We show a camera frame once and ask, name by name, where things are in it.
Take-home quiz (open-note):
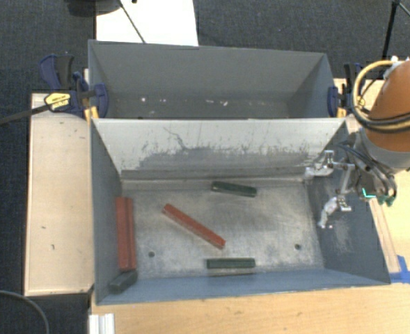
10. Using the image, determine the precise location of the grey metal bin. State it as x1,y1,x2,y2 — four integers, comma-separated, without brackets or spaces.
87,39,392,306

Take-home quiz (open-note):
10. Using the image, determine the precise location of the red-brown flat block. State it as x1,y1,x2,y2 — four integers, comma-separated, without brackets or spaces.
161,203,227,251
115,196,138,273

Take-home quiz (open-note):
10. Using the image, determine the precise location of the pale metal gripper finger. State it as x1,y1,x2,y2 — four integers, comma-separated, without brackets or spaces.
303,150,335,180
316,196,352,229

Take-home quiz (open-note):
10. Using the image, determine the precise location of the dark green flat block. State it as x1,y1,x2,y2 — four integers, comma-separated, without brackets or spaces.
108,270,139,295
210,181,258,199
205,257,257,271

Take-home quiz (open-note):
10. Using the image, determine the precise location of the pale wood board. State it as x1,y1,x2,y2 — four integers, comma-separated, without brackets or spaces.
23,93,96,297

